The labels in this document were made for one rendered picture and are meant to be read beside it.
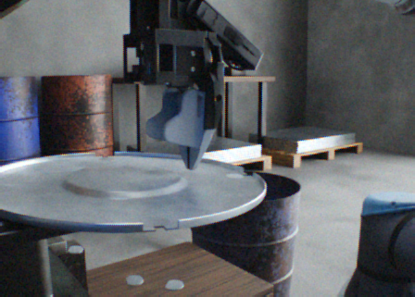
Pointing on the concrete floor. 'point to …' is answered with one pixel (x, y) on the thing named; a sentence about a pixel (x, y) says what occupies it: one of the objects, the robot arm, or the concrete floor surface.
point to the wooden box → (192, 267)
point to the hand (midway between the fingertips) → (195, 157)
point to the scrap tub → (259, 234)
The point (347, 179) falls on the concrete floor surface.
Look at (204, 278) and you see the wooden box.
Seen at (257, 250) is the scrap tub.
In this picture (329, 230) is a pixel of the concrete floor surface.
